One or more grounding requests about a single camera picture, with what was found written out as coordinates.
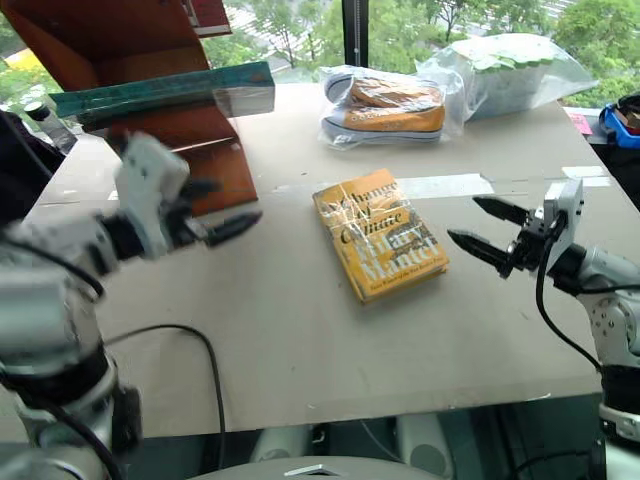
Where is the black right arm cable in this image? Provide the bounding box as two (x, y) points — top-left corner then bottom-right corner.
(535, 213), (603, 374)

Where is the red book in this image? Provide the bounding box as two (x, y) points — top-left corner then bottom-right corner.
(185, 0), (234, 39)

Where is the white tape strip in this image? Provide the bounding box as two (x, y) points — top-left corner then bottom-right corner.
(561, 164), (612, 188)
(398, 172), (495, 200)

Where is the teal paperback book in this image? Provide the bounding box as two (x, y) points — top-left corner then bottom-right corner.
(48, 61), (277, 132)

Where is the dark bag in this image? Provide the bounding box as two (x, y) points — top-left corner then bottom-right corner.
(0, 110), (67, 227)

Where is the yellow hardcover book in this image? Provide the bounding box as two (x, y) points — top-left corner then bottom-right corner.
(312, 168), (451, 306)

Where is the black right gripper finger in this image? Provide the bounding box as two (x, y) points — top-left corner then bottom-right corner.
(445, 229), (516, 280)
(471, 195), (530, 228)

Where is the clear bottle with black cap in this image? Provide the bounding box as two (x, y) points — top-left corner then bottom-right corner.
(24, 99), (79, 154)

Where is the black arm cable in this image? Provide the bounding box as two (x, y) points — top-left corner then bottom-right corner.
(535, 213), (603, 374)
(102, 323), (227, 434)

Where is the clear bag of green items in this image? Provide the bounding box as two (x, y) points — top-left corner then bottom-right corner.
(414, 33), (601, 124)

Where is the pink paper note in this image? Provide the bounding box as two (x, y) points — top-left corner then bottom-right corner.
(569, 112), (595, 136)

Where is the blue plastic object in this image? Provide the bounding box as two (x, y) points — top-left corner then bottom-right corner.
(598, 93), (640, 150)

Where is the black window frame post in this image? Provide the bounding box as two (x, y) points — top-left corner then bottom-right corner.
(341, 0), (372, 72)

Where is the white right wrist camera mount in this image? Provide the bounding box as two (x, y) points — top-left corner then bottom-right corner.
(541, 178), (586, 267)

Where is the grey robot torso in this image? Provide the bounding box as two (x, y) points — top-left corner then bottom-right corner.
(187, 453), (404, 480)

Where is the white rounded robot leg shell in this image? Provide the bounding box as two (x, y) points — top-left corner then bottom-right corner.
(248, 424), (322, 467)
(396, 413), (455, 477)

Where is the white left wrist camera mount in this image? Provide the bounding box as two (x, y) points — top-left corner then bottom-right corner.
(112, 131), (192, 260)

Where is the clear plastic shoe bag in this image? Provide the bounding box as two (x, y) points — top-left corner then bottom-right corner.
(316, 63), (467, 151)

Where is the wooden bookshelf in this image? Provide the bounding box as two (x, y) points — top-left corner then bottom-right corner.
(0, 0), (260, 217)

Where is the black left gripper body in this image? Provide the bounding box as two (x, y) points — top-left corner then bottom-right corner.
(158, 179), (212, 249)

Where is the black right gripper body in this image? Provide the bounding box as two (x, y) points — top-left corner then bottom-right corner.
(504, 207), (560, 274)

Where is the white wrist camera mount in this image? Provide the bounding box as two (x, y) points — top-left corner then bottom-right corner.
(112, 131), (192, 260)
(541, 178), (586, 267)

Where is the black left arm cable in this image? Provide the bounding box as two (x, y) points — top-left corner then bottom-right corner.
(102, 323), (227, 434)

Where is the orange canvas sneaker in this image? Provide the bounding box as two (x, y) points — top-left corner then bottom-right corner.
(323, 73), (447, 109)
(321, 101), (447, 145)

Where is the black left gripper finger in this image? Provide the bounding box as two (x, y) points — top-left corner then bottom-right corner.
(185, 178), (227, 200)
(202, 211), (264, 248)

